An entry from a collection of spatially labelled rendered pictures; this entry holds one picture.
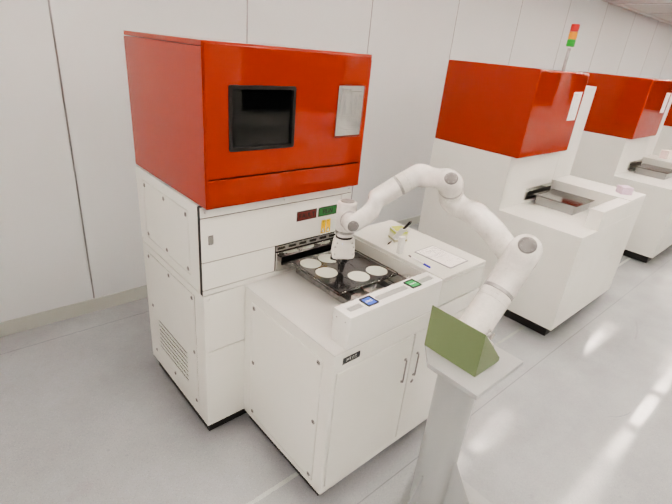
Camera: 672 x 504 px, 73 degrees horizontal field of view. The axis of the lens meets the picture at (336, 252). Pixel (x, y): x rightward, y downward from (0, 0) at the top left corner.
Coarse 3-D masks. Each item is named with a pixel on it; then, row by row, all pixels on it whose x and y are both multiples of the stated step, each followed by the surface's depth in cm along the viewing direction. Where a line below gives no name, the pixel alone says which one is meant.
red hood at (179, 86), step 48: (144, 48) 184; (192, 48) 154; (240, 48) 158; (288, 48) 171; (144, 96) 195; (192, 96) 161; (240, 96) 165; (288, 96) 179; (336, 96) 194; (144, 144) 207; (192, 144) 169; (240, 144) 172; (288, 144) 186; (336, 144) 204; (192, 192) 179; (240, 192) 180; (288, 192) 196
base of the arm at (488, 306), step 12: (480, 288) 171; (492, 288) 166; (480, 300) 166; (492, 300) 164; (504, 300) 164; (468, 312) 166; (480, 312) 164; (492, 312) 163; (504, 312) 167; (468, 324) 160; (480, 324) 162; (492, 324) 164; (492, 336) 162
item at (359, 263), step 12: (324, 252) 225; (300, 264) 211; (324, 264) 213; (336, 264) 214; (348, 264) 215; (360, 264) 217; (372, 264) 218; (336, 276) 203; (372, 276) 206; (384, 276) 208; (336, 288) 193; (348, 288) 194
